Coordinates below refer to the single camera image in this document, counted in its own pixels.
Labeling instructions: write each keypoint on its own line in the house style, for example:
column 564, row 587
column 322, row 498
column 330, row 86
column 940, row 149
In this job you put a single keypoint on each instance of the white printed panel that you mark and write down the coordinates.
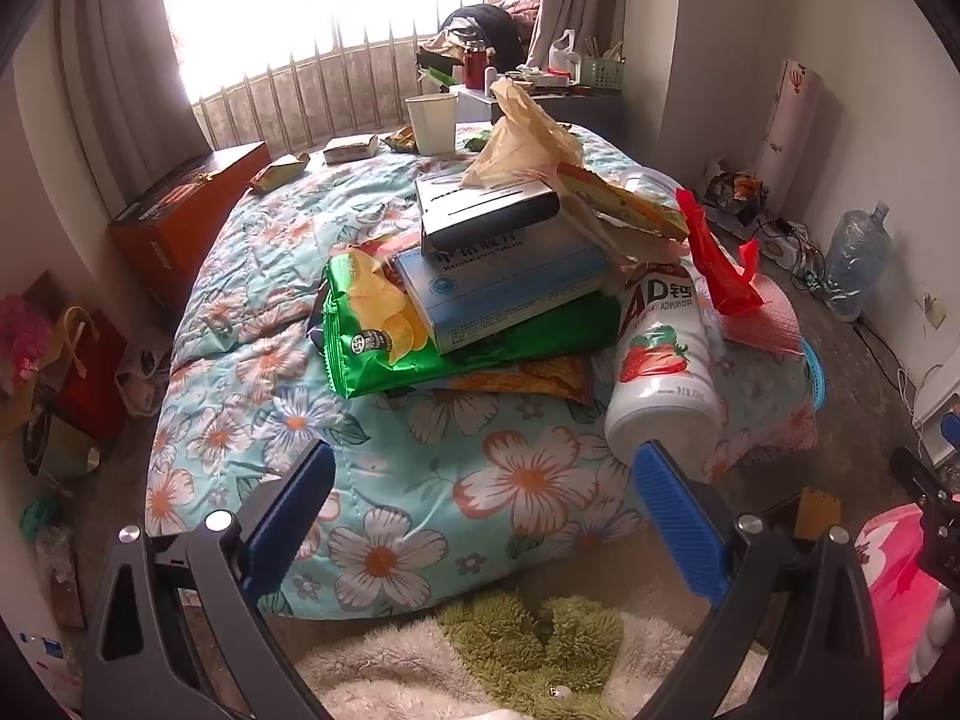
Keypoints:
column 791, row 127

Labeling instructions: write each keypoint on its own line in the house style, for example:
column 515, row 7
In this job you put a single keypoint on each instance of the red bottle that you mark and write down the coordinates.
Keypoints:
column 475, row 67

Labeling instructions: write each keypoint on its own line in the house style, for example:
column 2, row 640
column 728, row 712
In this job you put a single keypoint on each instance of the pink bag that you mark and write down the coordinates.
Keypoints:
column 19, row 330

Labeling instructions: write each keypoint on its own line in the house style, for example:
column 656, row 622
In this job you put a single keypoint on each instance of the olive green bag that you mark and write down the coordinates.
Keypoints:
column 64, row 450

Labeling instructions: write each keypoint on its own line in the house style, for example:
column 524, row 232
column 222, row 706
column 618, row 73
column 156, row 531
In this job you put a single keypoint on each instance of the blue and white medicine box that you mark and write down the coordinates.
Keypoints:
column 510, row 292

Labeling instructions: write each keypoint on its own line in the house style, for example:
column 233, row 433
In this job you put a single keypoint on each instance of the small green packet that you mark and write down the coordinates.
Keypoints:
column 476, row 141

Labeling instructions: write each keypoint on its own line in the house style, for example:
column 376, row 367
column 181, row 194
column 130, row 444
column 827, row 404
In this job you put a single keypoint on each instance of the colourful striped packet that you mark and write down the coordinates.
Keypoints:
column 630, row 206

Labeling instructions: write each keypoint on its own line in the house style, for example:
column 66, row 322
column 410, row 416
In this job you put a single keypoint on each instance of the white strawberry drink bottle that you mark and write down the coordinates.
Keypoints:
column 660, row 390

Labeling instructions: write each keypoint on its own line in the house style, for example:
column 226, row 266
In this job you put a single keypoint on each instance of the white and green shaggy rug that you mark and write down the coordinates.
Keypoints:
column 525, row 645

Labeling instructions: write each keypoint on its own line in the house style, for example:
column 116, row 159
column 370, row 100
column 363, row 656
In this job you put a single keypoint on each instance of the pink flowered cloth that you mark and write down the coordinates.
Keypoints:
column 896, row 585

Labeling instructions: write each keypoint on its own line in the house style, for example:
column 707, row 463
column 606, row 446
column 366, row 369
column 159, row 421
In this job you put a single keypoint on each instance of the pile of small packets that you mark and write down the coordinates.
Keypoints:
column 733, row 191

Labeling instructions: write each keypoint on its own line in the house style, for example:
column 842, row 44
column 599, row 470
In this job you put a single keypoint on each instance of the yellow-green snack packet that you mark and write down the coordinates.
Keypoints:
column 277, row 172

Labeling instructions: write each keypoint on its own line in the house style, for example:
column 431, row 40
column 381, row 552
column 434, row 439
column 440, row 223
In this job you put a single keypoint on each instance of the blue plastic basket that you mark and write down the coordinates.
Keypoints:
column 816, row 382

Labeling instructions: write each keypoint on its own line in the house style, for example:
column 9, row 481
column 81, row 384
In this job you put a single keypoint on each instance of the white plastic bag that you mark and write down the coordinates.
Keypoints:
column 142, row 386

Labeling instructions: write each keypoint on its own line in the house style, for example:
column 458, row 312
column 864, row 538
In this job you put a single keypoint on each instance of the orange snack packet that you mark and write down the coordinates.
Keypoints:
column 400, row 139

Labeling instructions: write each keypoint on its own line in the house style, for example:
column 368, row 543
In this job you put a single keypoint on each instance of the clear water jug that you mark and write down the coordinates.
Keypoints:
column 855, row 262

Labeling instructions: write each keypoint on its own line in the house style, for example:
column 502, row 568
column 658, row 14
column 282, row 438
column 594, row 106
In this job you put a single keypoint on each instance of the white paper cup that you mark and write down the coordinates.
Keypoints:
column 433, row 124

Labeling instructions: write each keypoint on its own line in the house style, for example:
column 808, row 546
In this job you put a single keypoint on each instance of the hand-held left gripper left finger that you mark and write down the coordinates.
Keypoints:
column 289, row 517

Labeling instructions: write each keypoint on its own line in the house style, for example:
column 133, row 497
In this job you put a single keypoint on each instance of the green plastic basket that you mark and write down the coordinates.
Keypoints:
column 604, row 71

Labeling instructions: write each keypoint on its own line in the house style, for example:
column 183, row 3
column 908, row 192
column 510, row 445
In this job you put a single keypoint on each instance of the red gift bag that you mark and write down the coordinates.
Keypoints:
column 94, row 382

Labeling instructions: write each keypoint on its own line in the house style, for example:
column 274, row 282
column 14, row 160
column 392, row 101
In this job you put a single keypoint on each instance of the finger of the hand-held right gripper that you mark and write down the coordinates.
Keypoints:
column 950, row 431
column 916, row 476

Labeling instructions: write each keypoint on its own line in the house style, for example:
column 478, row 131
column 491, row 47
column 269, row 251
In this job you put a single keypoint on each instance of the grey and black box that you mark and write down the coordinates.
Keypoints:
column 487, row 214

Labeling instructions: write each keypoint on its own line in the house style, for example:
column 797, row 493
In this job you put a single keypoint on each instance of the beige plastic bag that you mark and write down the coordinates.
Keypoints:
column 525, row 135

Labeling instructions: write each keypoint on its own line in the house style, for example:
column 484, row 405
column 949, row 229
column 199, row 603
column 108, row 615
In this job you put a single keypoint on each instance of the black bag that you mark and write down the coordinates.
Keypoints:
column 487, row 30

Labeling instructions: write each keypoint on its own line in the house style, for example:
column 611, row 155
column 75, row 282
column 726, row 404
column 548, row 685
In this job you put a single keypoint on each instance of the small cardboard box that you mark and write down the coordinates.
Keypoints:
column 349, row 148

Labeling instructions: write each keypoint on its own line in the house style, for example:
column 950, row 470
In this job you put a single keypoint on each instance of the window railing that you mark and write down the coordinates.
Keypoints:
column 315, row 90

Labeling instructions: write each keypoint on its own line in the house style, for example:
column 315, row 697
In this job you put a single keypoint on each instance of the red wrapper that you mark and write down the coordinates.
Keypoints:
column 712, row 262

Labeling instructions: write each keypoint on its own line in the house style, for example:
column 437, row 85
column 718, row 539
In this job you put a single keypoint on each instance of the green chip bag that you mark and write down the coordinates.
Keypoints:
column 360, row 360

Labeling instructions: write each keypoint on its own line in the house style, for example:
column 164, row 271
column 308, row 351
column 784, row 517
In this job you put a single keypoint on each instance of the red and green snack bag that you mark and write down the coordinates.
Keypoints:
column 540, row 382

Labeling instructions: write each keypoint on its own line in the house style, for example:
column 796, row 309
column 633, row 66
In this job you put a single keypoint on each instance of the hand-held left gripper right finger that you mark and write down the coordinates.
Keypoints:
column 679, row 521

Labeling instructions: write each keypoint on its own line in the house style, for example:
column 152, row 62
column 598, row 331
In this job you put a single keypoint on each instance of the floral blanket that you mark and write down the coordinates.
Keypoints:
column 465, row 480

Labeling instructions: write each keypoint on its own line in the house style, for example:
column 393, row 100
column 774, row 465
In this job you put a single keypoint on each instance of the grey bedside cabinet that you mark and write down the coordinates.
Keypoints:
column 592, row 109

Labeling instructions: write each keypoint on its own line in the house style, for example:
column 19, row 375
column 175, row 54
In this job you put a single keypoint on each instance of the white plastic jug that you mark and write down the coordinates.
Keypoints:
column 561, row 52

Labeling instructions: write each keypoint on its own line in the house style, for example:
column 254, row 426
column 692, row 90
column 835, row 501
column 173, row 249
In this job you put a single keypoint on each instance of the window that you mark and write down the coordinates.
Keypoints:
column 300, row 7

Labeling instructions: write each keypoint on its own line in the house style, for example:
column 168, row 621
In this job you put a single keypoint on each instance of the brown cardboard piece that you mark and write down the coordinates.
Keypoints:
column 817, row 514

